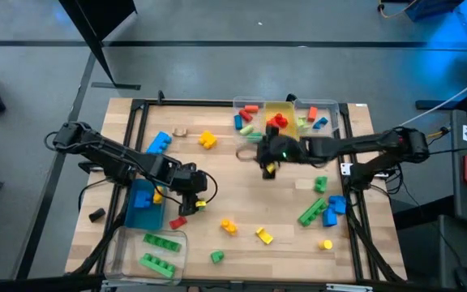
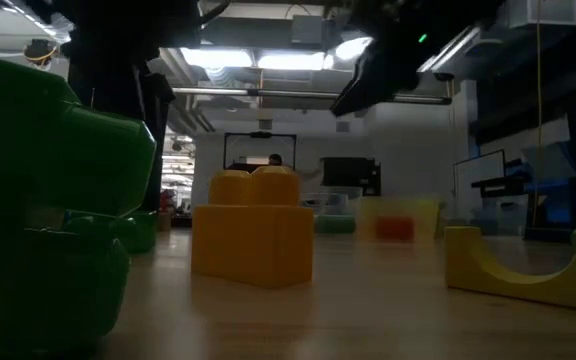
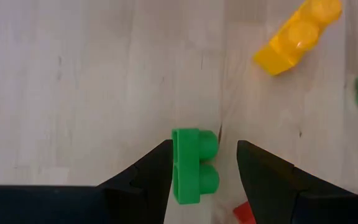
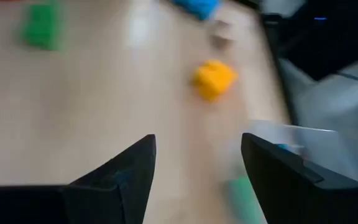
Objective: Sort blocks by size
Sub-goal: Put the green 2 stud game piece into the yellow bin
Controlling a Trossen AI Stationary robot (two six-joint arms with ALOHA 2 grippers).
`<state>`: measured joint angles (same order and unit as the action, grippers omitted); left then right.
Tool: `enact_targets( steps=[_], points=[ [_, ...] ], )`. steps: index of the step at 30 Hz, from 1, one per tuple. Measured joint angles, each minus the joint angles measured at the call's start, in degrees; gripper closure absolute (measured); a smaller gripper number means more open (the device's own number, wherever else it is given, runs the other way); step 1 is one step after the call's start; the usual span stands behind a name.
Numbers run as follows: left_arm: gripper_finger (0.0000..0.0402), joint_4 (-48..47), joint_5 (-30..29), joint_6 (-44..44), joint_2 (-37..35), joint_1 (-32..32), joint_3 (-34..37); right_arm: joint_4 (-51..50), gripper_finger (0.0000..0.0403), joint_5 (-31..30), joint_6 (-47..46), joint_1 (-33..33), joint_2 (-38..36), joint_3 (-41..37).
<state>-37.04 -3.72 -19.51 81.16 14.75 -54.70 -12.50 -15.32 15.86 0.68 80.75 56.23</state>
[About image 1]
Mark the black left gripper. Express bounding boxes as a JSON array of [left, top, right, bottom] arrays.
[[168, 161, 209, 217]]

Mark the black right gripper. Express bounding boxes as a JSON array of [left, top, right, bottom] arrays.
[[255, 125, 312, 180]]

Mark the red arch block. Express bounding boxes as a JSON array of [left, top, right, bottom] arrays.
[[168, 215, 188, 230]]

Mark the long green four-stud block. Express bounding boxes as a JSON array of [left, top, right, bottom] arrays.
[[297, 197, 328, 227], [138, 252, 177, 280], [142, 233, 183, 253]]

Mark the green two-stud block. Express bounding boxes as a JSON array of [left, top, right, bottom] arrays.
[[313, 175, 328, 195]]

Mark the yellow four-stud block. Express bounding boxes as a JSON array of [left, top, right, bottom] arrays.
[[198, 130, 219, 150]]

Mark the long blue four-stud block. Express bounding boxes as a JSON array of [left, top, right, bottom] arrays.
[[146, 131, 174, 156]]

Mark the yellow arch block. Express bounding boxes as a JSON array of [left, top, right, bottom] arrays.
[[255, 226, 275, 246]]

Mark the blue plastic bin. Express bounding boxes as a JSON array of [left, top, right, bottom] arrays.
[[123, 178, 168, 231]]

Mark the yellow plastic bin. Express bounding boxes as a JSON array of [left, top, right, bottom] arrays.
[[263, 101, 298, 141]]

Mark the large clear plastic bin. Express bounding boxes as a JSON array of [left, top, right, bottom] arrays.
[[103, 225, 189, 286]]

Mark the small black object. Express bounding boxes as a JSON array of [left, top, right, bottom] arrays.
[[88, 208, 107, 223]]

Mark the black front beam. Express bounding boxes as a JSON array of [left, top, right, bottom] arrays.
[[0, 274, 105, 292]]

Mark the black partition board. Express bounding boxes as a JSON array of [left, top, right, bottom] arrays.
[[58, 0, 141, 91]]

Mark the blue box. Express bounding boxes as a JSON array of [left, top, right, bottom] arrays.
[[404, 0, 465, 22]]

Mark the black clamp bracket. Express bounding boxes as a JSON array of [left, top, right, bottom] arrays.
[[77, 160, 111, 174]]

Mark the yellow cable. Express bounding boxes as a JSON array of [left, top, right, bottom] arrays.
[[377, 0, 419, 19], [423, 127, 450, 141]]

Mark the white cable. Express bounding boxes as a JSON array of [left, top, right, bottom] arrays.
[[399, 67, 467, 127]]

